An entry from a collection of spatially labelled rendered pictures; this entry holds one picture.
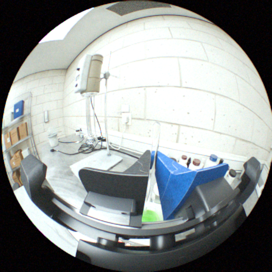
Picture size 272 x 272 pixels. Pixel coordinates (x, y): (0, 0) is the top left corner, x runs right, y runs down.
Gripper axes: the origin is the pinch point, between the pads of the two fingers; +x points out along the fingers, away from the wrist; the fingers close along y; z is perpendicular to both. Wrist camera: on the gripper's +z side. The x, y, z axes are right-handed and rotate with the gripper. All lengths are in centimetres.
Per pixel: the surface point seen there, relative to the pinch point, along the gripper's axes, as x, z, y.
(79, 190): 11.6, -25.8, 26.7
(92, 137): 31.3, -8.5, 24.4
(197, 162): 22.0, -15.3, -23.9
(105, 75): 41, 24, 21
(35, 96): 75, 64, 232
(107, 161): 36.2, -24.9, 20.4
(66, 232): -12.6, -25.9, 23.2
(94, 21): 42, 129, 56
